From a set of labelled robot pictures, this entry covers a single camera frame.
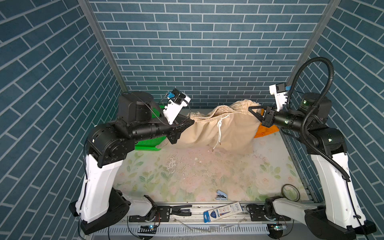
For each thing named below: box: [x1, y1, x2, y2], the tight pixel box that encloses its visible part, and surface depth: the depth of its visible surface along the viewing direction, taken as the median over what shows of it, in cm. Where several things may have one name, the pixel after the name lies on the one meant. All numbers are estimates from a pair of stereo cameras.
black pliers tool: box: [170, 204, 193, 216], surface depth 75 cm
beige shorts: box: [156, 99, 263, 154], surface depth 60 cm
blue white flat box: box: [203, 201, 244, 223], surface depth 75 cm
